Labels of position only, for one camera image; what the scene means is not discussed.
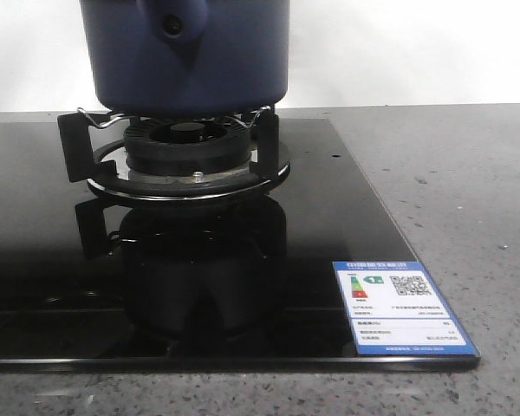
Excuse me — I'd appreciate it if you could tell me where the dark blue cooking pot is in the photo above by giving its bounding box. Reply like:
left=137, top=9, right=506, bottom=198
left=80, top=1, right=290, bottom=116

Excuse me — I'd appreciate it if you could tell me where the black right pot support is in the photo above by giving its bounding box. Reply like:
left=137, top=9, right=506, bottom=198
left=57, top=112, right=290, bottom=205

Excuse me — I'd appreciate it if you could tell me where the black right burner head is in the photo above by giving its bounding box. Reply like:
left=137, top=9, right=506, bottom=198
left=123, top=120, right=250, bottom=176

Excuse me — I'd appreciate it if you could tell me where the blue energy label sticker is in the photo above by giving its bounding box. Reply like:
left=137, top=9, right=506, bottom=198
left=333, top=261, right=478, bottom=356

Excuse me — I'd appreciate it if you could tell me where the black glass gas cooktop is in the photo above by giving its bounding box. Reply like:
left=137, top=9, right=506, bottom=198
left=0, top=119, right=480, bottom=373

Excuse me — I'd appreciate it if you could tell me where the silver wire pot reducer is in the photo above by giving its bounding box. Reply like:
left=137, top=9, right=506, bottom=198
left=76, top=106, right=275, bottom=130

